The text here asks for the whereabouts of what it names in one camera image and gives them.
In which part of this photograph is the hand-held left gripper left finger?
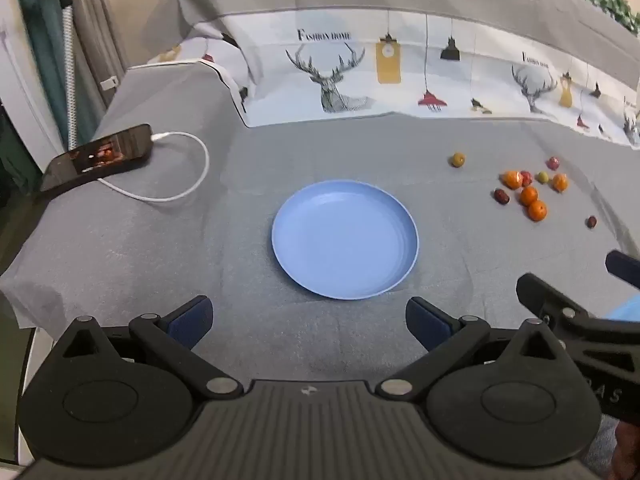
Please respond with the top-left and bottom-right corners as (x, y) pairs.
(59, 296), (246, 402)

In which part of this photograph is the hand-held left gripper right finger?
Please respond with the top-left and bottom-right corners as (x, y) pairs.
(375, 297), (573, 401)

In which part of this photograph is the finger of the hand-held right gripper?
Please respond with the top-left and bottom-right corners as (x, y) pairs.
(516, 273), (640, 347)
(605, 251), (640, 290)

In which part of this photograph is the blue plate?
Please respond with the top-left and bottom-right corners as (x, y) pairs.
(271, 180), (420, 301)

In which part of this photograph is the grey bed sheet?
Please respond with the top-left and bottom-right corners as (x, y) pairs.
(0, 60), (640, 480)

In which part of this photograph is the black smartphone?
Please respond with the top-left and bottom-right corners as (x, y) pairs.
(39, 124), (153, 193)

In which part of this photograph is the printed deer blanket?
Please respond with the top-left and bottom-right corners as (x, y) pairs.
(147, 7), (640, 148)

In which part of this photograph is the striped pole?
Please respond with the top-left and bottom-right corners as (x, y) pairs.
(59, 2), (82, 150)

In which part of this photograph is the grey curtain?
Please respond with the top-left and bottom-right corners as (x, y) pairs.
(65, 0), (132, 108)

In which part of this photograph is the teal curtain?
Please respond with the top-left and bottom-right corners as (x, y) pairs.
(17, 0), (98, 153)

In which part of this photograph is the white charging cable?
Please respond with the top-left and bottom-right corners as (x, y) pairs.
(97, 131), (210, 203)

